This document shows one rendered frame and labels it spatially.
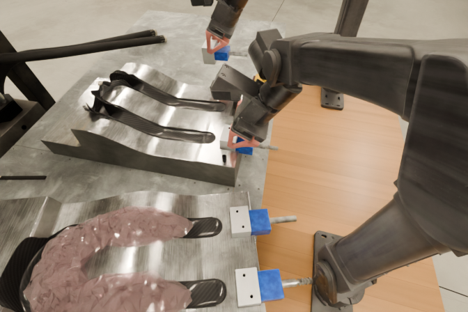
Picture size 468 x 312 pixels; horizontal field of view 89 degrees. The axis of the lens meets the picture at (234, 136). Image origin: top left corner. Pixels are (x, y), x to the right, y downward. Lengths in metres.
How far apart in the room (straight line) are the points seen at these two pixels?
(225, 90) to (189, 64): 0.55
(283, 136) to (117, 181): 0.46
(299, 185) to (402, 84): 0.44
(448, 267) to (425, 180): 1.52
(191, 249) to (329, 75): 0.37
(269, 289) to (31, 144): 0.72
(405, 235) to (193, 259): 0.34
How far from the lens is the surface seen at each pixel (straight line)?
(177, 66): 0.96
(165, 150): 0.57
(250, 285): 0.45
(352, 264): 0.38
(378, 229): 0.31
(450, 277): 1.71
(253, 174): 0.61
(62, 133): 0.75
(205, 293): 0.48
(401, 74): 0.22
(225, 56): 0.74
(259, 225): 0.49
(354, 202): 0.65
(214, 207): 0.52
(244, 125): 0.45
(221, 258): 0.48
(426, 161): 0.20
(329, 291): 0.44
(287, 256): 0.55
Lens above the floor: 1.33
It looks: 51 degrees down
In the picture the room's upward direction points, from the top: straight up
